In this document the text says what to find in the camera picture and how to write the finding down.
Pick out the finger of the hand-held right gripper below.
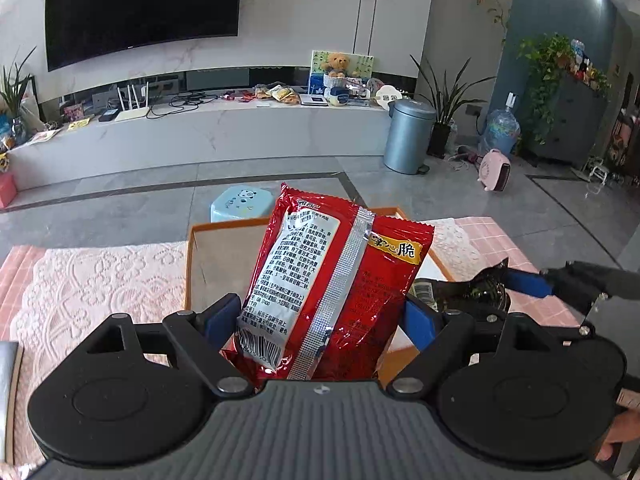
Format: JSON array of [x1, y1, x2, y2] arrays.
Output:
[[504, 261, 640, 313]]

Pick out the black cables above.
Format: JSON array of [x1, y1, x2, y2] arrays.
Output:
[[147, 91, 221, 120]]

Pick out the grey pedal trash bin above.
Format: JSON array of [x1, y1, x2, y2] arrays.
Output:
[[383, 99, 437, 176]]

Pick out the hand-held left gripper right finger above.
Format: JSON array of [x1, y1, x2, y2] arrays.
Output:
[[386, 299, 576, 397]]

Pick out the green plant in vase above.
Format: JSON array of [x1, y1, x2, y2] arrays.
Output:
[[0, 47, 38, 147]]

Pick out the brown teddy bear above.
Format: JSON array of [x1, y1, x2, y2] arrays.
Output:
[[320, 52, 351, 79]]

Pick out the red snack packet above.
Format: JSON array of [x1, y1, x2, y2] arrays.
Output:
[[220, 182, 436, 393]]

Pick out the pink space heater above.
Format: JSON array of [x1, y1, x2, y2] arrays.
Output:
[[477, 149, 512, 193]]

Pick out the grey cabinet with plants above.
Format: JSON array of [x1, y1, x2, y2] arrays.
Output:
[[517, 34, 611, 146]]

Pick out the black television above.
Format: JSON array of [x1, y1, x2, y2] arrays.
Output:
[[45, 0, 244, 72]]

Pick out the yellow snack bags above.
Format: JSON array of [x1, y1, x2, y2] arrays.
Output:
[[252, 82, 301, 106]]

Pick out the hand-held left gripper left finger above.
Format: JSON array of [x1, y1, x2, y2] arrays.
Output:
[[80, 292, 253, 397]]

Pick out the small white step stool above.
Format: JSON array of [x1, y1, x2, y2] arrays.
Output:
[[582, 157, 609, 184]]

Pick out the dark green snack packet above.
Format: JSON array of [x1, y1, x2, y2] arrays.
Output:
[[410, 257, 511, 317]]

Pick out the long-leaved potted plant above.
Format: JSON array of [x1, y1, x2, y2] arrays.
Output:
[[410, 52, 497, 158]]

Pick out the person's right hand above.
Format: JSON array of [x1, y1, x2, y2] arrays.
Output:
[[595, 407, 640, 463]]

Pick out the orange cardboard box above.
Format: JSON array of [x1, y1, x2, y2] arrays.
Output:
[[184, 206, 458, 386]]

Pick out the blue water jug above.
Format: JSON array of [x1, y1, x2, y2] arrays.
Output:
[[482, 91, 521, 156]]

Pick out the pink lace tablecloth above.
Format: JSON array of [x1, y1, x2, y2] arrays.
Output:
[[0, 216, 588, 480], [10, 217, 483, 466]]

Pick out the white router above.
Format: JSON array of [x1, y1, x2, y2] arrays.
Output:
[[114, 84, 152, 122]]

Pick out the light blue plastic stool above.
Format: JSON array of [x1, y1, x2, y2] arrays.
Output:
[[210, 185, 274, 224]]

